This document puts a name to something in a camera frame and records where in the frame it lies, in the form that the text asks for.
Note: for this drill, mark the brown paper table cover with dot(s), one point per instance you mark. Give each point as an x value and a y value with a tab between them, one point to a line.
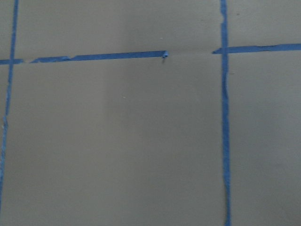
151	112

